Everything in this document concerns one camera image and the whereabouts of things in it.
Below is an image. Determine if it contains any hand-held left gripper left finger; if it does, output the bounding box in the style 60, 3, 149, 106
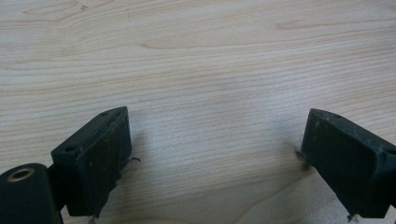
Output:
50, 105, 133, 218

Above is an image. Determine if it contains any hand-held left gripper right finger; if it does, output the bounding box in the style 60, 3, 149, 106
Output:
300, 107, 396, 219

